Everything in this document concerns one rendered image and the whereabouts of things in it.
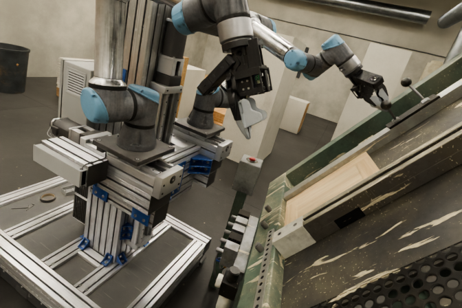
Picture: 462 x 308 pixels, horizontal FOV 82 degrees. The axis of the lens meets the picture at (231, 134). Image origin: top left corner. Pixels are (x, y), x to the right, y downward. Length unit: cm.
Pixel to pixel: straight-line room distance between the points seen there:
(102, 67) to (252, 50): 53
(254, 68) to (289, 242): 60
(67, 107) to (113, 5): 73
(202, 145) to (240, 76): 93
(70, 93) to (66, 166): 47
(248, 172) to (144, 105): 71
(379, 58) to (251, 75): 430
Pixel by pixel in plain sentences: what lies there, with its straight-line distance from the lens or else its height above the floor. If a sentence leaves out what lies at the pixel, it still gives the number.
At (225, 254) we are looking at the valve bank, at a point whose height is 74.
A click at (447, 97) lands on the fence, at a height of 151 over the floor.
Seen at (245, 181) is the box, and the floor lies 83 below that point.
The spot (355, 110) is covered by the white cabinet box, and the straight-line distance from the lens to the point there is 482.
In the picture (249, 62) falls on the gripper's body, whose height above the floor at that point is 147.
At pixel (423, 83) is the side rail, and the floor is 155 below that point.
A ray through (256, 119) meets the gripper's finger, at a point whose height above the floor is 136.
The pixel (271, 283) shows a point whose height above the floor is 90.
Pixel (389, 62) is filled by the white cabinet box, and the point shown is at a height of 184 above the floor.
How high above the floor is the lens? 150
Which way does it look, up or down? 18 degrees down
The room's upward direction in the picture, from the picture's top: 15 degrees clockwise
